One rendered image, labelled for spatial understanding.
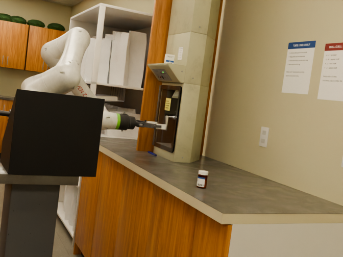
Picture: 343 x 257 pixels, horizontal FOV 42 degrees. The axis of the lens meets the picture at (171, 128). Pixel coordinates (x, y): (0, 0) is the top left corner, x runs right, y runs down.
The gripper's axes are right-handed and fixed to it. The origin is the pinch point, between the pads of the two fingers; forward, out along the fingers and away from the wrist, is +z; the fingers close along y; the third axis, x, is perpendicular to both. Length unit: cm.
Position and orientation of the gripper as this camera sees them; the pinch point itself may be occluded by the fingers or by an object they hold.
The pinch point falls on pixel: (160, 125)
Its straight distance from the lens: 262.2
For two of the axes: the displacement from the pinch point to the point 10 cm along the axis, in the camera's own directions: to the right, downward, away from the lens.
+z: 9.0, 0.9, 4.3
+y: -4.2, -1.2, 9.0
